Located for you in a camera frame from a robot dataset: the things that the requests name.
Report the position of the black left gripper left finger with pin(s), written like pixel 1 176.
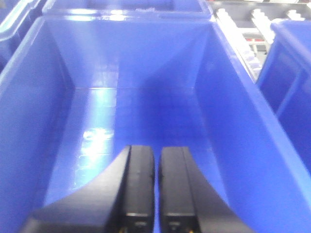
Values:
pixel 119 200

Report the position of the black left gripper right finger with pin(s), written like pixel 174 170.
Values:
pixel 187 201

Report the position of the blue bin right neighbour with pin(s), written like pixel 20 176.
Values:
pixel 285 82

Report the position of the blue bin neighbour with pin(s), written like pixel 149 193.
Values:
pixel 285 82
pixel 16 17

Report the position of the blue bin behind target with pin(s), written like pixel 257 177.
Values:
pixel 130 8

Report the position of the blue bin left neighbour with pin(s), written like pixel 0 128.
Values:
pixel 16 17

